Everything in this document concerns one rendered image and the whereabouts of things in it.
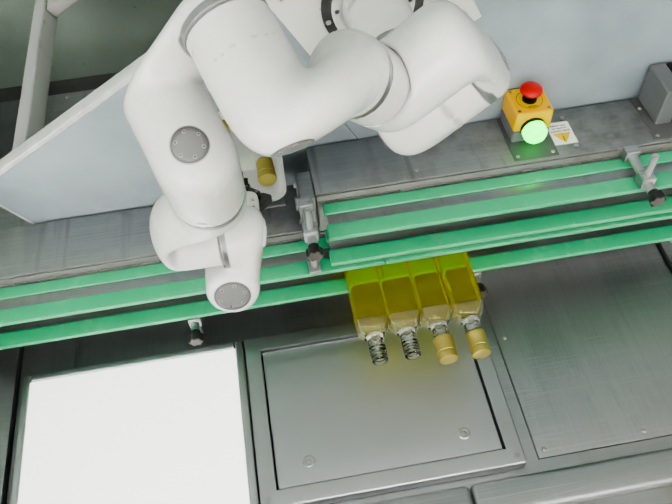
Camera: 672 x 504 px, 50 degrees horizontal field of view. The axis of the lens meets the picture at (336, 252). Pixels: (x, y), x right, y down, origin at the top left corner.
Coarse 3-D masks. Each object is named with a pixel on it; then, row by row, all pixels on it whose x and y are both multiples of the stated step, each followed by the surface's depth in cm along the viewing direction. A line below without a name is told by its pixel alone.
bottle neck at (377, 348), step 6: (372, 336) 126; (378, 336) 126; (372, 342) 125; (378, 342) 125; (372, 348) 125; (378, 348) 124; (384, 348) 125; (372, 354) 124; (378, 354) 123; (384, 354) 124; (372, 360) 124; (378, 360) 125; (384, 360) 125
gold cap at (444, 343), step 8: (440, 336) 125; (448, 336) 125; (440, 344) 124; (448, 344) 124; (440, 352) 123; (448, 352) 123; (456, 352) 123; (440, 360) 123; (448, 360) 124; (456, 360) 124
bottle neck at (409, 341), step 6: (402, 330) 126; (408, 330) 126; (414, 330) 127; (402, 336) 126; (408, 336) 125; (414, 336) 126; (402, 342) 126; (408, 342) 125; (414, 342) 125; (408, 348) 124; (414, 348) 124; (408, 354) 124; (414, 354) 126; (420, 354) 125
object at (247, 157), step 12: (240, 144) 129; (240, 156) 132; (252, 156) 132; (264, 156) 132; (276, 156) 123; (252, 168) 134; (276, 168) 127; (252, 180) 133; (276, 180) 132; (264, 192) 132; (276, 192) 131
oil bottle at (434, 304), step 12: (408, 264) 133; (420, 264) 133; (432, 264) 133; (420, 276) 131; (432, 276) 131; (420, 288) 129; (432, 288) 129; (444, 288) 129; (420, 300) 128; (432, 300) 128; (444, 300) 128; (420, 312) 128; (432, 312) 126; (444, 312) 126; (420, 324) 130; (432, 324) 127
